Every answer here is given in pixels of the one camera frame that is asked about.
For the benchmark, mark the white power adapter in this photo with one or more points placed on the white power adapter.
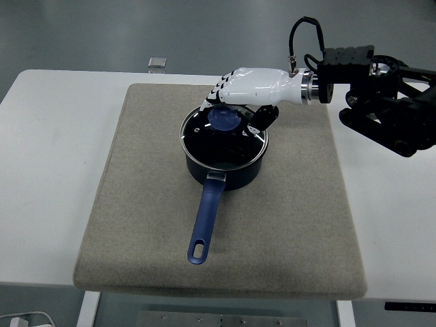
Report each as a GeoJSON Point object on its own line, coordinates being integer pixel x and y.
{"type": "Point", "coordinates": [17, 322]}

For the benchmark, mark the black table control panel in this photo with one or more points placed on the black table control panel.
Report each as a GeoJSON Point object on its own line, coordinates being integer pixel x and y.
{"type": "Point", "coordinates": [408, 306]}

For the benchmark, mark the small silver square floor plate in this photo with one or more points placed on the small silver square floor plate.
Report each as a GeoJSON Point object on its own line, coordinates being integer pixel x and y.
{"type": "Point", "coordinates": [157, 62]}

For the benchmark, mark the beige fabric mat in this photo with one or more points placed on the beige fabric mat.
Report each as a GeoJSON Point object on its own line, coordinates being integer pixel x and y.
{"type": "Point", "coordinates": [143, 204]}

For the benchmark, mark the white table leg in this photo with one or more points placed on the white table leg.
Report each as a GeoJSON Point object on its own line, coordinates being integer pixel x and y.
{"type": "Point", "coordinates": [88, 311]}
{"type": "Point", "coordinates": [345, 315]}

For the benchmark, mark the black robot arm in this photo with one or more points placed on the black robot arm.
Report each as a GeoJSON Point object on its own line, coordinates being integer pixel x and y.
{"type": "Point", "coordinates": [385, 116]}

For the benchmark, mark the glass pot lid blue knob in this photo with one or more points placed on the glass pot lid blue knob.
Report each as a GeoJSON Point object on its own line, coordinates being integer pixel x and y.
{"type": "Point", "coordinates": [207, 146]}

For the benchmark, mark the grey metal plate with screws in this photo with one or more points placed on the grey metal plate with screws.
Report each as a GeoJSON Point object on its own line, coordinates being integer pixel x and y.
{"type": "Point", "coordinates": [221, 320]}

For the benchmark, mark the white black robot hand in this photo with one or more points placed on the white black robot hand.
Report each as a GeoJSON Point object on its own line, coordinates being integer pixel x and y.
{"type": "Point", "coordinates": [255, 86]}

